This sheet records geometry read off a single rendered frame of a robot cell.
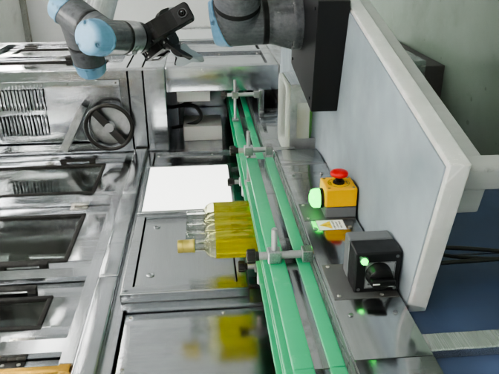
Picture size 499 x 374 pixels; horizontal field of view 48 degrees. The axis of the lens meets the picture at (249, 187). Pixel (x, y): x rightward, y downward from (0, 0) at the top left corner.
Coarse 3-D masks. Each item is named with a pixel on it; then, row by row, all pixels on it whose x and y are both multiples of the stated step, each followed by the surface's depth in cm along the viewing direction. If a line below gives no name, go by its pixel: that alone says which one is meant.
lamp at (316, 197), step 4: (316, 188) 125; (320, 188) 124; (312, 192) 124; (316, 192) 124; (320, 192) 124; (312, 196) 124; (316, 196) 123; (320, 196) 123; (312, 200) 124; (316, 200) 123; (320, 200) 123; (312, 204) 124; (316, 204) 124; (320, 204) 124
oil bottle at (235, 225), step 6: (216, 222) 150; (222, 222) 150; (228, 222) 150; (234, 222) 150; (240, 222) 150; (246, 222) 150; (210, 228) 148; (216, 228) 147; (222, 228) 147; (228, 228) 147; (234, 228) 147; (240, 228) 147; (246, 228) 147; (252, 228) 147; (204, 234) 148
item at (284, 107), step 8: (280, 80) 177; (280, 88) 178; (288, 88) 162; (280, 96) 179; (288, 96) 162; (280, 104) 180; (288, 104) 163; (280, 112) 181; (288, 112) 164; (280, 120) 182; (288, 120) 165; (280, 128) 183; (288, 128) 166; (280, 136) 183; (288, 136) 168; (280, 144) 180; (288, 144) 170
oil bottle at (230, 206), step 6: (210, 204) 159; (216, 204) 159; (222, 204) 159; (228, 204) 159; (234, 204) 159; (240, 204) 159; (246, 204) 159; (204, 210) 158; (210, 210) 157; (216, 210) 156; (222, 210) 156; (228, 210) 157; (234, 210) 157; (240, 210) 157; (246, 210) 157; (204, 216) 158
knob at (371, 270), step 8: (376, 264) 95; (384, 264) 95; (368, 272) 95; (376, 272) 94; (384, 272) 94; (368, 280) 95; (376, 280) 93; (384, 280) 93; (392, 280) 93; (376, 288) 95; (384, 288) 95
